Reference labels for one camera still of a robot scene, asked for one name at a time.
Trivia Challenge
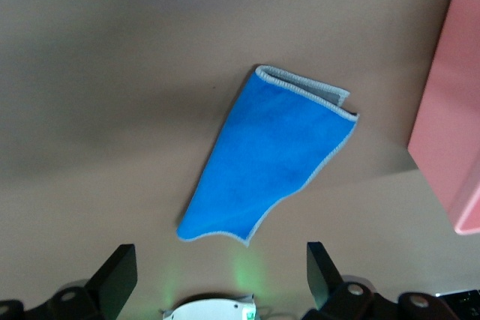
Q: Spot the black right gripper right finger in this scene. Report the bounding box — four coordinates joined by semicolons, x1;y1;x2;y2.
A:
301;241;462;320

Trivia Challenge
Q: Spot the blue cloth with grey hem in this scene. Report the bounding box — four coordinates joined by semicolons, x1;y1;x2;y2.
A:
175;64;360;248

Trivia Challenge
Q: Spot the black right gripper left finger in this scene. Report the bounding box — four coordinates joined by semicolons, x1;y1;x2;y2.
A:
0;244;138;320

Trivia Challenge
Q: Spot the pink plastic bin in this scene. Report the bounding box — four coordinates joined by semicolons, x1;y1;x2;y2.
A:
407;0;480;236

